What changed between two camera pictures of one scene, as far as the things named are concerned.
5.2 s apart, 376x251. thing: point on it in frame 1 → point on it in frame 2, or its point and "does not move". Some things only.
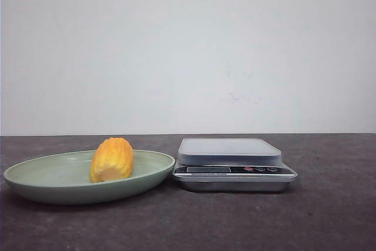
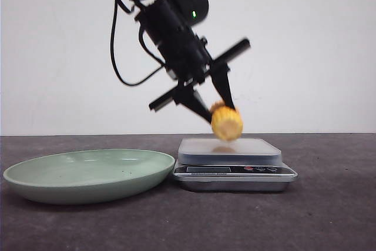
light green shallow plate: (111, 170) does not move
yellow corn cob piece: (113, 160) → (227, 123)
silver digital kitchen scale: (231, 164) does not move
